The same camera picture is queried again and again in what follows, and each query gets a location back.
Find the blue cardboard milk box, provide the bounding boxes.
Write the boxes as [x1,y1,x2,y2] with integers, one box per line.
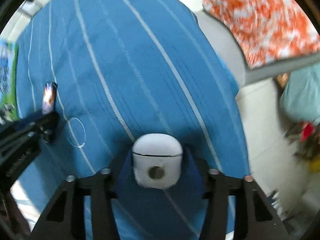
[0,39,18,125]

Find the white earbud case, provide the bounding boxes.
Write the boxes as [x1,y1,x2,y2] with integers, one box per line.
[132,133,183,190]

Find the small colourful card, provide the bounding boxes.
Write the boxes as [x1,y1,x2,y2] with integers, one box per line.
[41,82,57,115]

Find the orange white patterned cloth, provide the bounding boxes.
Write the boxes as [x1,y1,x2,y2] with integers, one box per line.
[202,0,319,68]

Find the blue striped bed sheet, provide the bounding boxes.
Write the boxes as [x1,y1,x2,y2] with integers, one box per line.
[16,0,249,239]

